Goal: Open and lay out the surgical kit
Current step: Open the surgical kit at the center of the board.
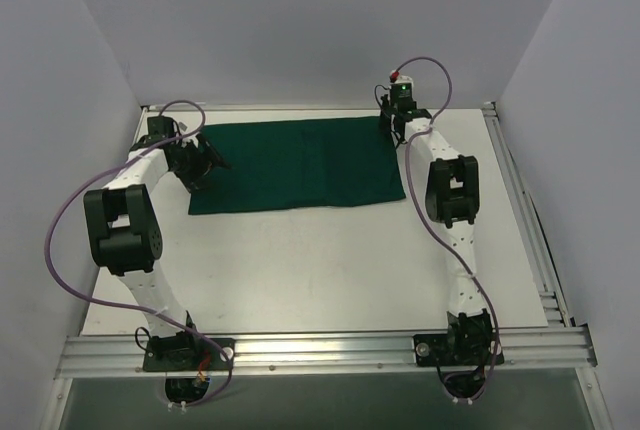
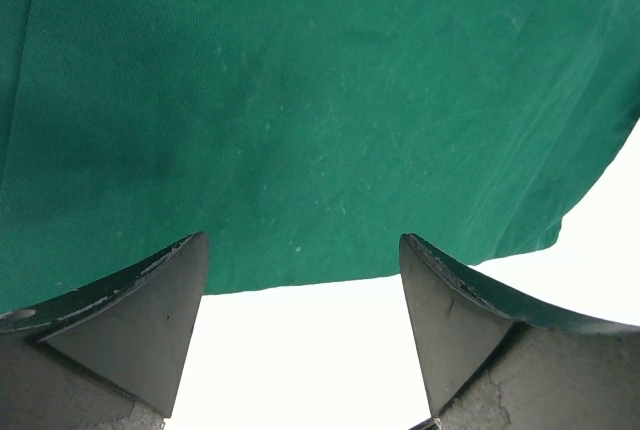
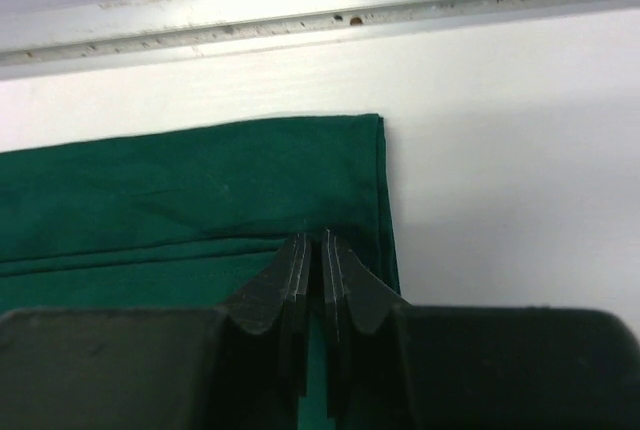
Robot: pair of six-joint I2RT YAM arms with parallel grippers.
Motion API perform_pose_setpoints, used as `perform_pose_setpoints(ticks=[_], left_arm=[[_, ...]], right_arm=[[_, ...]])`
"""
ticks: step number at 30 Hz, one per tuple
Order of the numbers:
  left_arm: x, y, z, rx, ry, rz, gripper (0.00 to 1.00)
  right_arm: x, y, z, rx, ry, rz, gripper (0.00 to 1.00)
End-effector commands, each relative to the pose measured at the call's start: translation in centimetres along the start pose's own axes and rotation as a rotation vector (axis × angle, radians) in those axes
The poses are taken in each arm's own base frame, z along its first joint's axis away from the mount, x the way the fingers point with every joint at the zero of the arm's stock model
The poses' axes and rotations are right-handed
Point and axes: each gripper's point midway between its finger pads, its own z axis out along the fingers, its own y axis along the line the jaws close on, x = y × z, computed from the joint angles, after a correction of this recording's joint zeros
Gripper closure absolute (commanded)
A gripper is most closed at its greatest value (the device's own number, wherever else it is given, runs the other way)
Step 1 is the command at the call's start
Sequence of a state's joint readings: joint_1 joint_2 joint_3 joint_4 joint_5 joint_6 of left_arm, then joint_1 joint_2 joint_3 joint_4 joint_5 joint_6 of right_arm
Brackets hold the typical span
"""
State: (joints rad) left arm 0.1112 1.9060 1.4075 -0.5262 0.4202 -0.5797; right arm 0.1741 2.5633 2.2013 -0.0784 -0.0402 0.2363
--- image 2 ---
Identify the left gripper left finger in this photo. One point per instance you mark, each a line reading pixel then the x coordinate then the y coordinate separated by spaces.
pixel 107 355

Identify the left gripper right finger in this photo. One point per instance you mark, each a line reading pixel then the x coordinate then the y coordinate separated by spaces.
pixel 493 357

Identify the green surgical cloth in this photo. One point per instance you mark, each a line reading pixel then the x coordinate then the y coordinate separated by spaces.
pixel 304 137

